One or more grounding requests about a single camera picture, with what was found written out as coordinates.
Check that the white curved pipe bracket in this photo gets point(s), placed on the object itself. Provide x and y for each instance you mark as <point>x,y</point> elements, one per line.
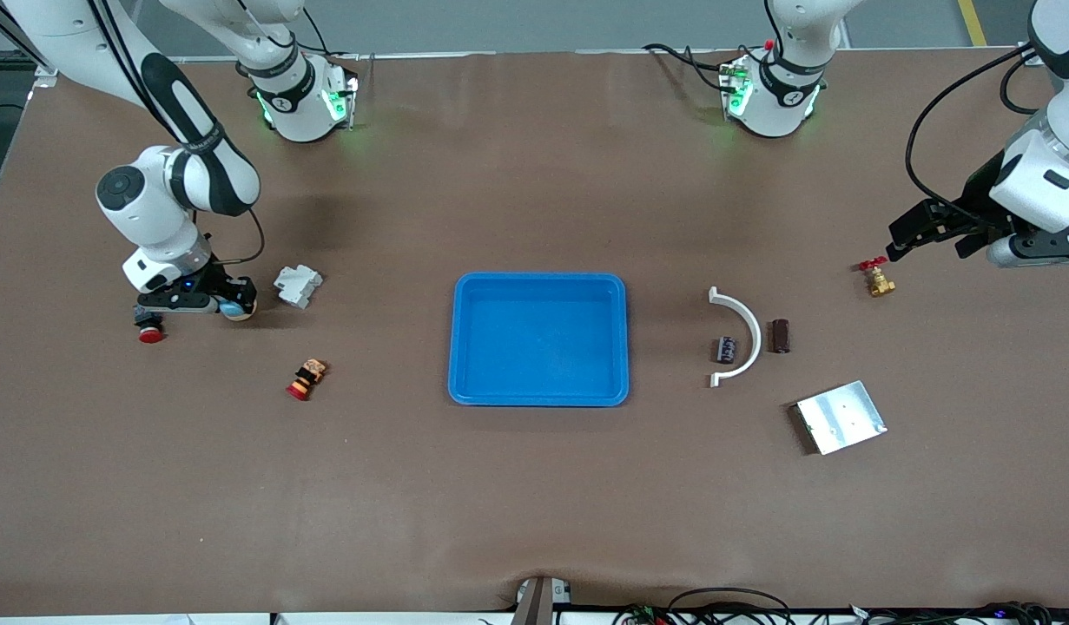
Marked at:
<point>756,338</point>

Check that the blue desk bell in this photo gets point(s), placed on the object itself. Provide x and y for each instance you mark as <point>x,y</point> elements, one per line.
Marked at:
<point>239,311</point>

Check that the aluminium frame strut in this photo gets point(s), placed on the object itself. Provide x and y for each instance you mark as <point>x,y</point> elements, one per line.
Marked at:
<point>1031,56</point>
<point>43,69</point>

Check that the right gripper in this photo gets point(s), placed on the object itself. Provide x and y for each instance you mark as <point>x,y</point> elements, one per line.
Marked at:
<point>218,283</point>

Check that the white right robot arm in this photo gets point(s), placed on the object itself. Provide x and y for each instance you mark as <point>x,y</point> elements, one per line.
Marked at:
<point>152,208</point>

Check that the brown table cover sheet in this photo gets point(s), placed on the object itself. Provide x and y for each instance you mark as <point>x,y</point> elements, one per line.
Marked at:
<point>534,503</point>

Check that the grey metal edge bracket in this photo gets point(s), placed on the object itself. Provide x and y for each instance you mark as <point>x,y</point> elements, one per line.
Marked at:
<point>534,603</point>

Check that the red yellow emergency stop button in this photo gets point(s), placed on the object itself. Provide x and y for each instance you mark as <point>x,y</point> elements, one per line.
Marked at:
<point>306,379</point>

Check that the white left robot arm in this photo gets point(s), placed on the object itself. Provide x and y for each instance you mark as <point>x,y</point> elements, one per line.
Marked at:
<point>786,87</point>

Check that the red mushroom button blue base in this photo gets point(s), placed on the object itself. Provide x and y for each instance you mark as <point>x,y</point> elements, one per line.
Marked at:
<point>150,334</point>

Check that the silver metal plate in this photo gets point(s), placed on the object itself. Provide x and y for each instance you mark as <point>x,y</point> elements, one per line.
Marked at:
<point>842,417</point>

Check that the white circuit breaker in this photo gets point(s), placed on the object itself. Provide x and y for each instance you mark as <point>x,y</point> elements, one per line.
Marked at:
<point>297,285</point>

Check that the dark brown cylindrical capacitor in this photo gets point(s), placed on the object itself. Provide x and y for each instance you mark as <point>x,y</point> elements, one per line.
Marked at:
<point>779,336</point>

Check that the black capacitor with white print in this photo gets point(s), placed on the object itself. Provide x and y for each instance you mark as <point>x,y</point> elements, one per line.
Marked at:
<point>726,349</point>

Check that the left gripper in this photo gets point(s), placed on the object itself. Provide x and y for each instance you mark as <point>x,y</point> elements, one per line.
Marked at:
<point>974,202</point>

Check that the blue plastic tray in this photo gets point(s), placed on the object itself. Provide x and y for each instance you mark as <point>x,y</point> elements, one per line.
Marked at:
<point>538,347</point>

